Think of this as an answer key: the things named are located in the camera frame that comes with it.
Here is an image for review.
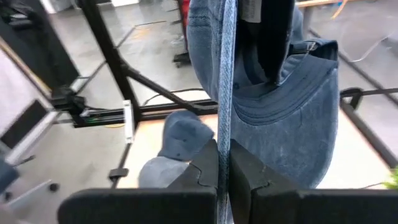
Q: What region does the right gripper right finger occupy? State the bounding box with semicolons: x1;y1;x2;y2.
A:
229;139;398;224

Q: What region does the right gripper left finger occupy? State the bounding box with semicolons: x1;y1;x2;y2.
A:
57;139;218;224

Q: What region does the grey denim cap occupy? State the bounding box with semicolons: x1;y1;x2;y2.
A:
137;110;215;189

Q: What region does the dark blue denim cap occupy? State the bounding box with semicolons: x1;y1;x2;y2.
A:
186;0;340;224

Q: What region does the green plant in white pot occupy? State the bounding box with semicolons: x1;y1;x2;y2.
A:
384;167;398;190

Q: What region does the white frame bracket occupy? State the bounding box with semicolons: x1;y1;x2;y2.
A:
123;99;135;144

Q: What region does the black panel silver frame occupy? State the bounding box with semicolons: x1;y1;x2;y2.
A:
0;98;60;166

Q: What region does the black aluminium table frame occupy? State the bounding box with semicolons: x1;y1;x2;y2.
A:
51;0;398;190

